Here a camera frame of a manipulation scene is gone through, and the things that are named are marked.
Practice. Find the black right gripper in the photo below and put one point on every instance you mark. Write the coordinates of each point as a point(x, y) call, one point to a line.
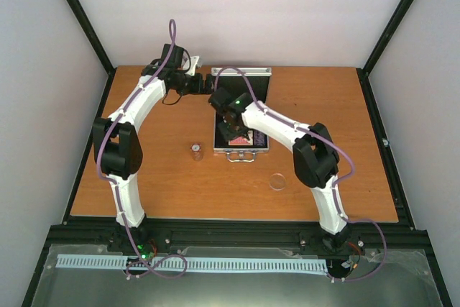
point(227, 135)

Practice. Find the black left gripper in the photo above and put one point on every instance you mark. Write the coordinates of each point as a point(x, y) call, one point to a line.
point(198, 88)

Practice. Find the aluminium poker case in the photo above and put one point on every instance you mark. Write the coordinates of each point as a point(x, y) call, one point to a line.
point(234, 89)

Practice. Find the red playing card deck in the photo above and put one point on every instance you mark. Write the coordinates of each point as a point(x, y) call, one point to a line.
point(241, 141)

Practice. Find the purple poker chip tube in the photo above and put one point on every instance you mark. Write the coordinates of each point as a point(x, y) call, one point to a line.
point(260, 139)

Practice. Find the orange poker chip tube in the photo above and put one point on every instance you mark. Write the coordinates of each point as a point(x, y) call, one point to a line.
point(196, 151)

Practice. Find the clear round tube lid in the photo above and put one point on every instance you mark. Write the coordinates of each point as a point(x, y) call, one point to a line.
point(277, 182)

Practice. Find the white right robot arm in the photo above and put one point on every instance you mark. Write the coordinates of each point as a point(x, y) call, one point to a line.
point(315, 156)

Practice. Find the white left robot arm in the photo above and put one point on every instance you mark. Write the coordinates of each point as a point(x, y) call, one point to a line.
point(117, 150)

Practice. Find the light blue cable duct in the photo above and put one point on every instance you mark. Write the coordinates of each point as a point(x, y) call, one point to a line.
point(195, 264)

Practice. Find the black aluminium frame rail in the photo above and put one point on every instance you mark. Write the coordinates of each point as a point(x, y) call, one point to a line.
point(90, 33)

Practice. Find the black front frame rail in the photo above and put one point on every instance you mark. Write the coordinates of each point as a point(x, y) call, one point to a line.
point(171, 234)

